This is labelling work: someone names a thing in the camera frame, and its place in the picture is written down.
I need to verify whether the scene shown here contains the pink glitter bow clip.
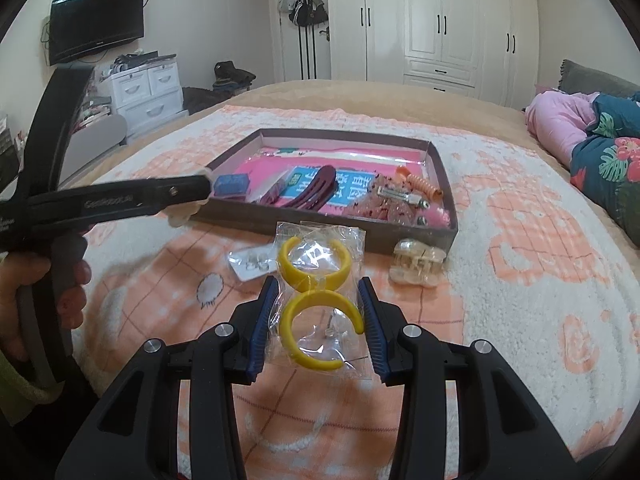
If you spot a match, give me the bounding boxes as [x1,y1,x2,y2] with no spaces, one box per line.
[343,174,430,226]

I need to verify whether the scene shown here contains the bagged yellow hoop earrings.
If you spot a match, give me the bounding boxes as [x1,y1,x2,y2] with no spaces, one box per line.
[267,222,369,377]

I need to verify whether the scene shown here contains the maroon hair clip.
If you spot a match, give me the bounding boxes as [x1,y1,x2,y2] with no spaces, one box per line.
[283,165,338,211]

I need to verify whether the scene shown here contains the blue floral quilt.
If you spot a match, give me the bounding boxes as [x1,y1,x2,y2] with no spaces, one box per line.
[570,93,640,244]

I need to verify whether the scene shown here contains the clear plastic bag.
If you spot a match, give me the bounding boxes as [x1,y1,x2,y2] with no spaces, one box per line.
[254,171,292,206]

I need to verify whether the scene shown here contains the dark clothes pile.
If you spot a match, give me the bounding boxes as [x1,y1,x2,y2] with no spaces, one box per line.
[182,61,256,115]

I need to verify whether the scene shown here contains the blue sponge item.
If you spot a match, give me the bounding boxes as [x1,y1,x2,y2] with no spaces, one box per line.
[213,174,250,200]

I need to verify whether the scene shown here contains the white door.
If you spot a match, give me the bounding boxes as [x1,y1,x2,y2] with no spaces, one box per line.
[269,0,331,82]

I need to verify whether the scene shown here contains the black wall television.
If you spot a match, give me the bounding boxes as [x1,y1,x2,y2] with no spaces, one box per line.
[48,0,144,65]

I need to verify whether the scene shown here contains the white claw hair clip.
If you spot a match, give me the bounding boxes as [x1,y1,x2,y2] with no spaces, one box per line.
[163,168,214,228]

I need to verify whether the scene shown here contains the small bagged earrings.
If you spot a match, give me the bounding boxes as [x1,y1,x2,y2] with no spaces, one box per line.
[227,243,278,283]

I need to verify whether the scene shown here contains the white wardrobe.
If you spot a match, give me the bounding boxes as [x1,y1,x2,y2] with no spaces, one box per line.
[322,0,539,110]

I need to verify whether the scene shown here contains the tan bed sheet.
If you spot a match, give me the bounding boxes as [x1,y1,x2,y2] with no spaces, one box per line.
[64,78,640,281]

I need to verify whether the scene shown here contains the brown cardboard box tray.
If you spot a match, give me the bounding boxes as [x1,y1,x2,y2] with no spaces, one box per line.
[196,128,458,255]

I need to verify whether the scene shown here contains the pink quilt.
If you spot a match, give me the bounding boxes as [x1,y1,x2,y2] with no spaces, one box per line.
[525,91,599,168]

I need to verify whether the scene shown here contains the orange spiral hair curler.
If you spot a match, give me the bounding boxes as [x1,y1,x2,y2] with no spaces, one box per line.
[396,166,444,202]

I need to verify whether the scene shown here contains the grey pillow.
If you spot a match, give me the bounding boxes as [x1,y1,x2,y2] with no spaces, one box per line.
[558,60,639,98]

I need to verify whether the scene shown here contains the left hand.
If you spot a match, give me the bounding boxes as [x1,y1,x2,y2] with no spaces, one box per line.
[1,252,92,361]

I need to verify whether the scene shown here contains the white drawer cabinet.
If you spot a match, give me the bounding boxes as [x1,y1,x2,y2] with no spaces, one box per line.
[99,58,188,138]

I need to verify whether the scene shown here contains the pink fluffy hair clip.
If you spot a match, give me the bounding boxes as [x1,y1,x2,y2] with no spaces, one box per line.
[416,200,450,229]

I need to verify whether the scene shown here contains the hanging bags on door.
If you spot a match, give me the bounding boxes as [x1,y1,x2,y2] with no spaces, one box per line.
[278,0,329,28]

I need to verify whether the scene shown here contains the orange white patterned blanket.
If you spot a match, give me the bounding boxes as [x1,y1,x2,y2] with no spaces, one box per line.
[74,105,639,479]

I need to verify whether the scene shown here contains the pearl claw hair clip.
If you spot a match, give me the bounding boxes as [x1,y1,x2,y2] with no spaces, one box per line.
[388,238,447,288]

